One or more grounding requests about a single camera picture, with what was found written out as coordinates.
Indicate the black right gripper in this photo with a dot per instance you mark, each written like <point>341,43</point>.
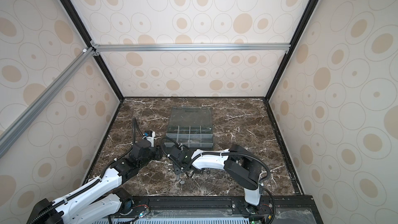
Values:
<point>175,171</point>

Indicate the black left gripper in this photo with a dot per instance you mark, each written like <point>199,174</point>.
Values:
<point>157,153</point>

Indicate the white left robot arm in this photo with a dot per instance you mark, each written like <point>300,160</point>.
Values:
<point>103,195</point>

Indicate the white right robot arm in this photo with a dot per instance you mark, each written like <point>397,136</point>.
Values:
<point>245,168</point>

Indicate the pile of screws and nuts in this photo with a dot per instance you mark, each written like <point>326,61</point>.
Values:
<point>181,178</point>

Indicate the clear plastic compartment box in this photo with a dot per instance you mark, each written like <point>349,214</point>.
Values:
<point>191,126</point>

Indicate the silver aluminium crossbar rear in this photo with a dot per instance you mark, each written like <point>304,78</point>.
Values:
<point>191,47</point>

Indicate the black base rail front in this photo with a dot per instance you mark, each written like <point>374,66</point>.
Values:
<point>219,210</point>

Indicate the silver aluminium rail left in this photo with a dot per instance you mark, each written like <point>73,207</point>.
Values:
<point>18,127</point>

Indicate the black corner frame post left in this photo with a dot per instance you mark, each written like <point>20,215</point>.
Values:
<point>84,34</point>

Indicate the black corner frame post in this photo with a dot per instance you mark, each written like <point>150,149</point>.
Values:
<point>302,24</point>
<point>84,34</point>

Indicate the black corner frame post right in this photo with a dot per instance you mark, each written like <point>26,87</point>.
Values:
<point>302,24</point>

